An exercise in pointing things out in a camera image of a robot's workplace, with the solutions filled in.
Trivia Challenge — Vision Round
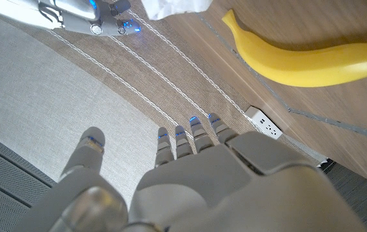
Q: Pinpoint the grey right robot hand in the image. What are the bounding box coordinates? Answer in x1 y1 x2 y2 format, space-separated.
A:
0 0 142 37

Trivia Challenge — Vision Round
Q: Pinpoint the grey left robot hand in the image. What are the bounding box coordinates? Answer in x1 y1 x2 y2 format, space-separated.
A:
10 112 367 232

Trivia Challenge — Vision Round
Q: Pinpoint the white cloth napkin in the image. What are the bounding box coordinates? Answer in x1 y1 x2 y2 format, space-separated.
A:
141 0 214 21

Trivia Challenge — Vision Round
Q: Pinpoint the yellow toy banana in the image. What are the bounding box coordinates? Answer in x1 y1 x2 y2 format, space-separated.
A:
221 8 367 88

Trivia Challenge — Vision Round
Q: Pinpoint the beige striped fabric backdrop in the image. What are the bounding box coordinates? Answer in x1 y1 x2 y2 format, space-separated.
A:
0 0 328 207

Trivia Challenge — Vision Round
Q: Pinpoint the white power strip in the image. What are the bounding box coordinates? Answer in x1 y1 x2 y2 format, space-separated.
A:
244 106 283 140

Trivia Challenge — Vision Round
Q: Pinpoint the dark grey perforated panel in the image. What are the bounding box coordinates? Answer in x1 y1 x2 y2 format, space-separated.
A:
0 127 58 232

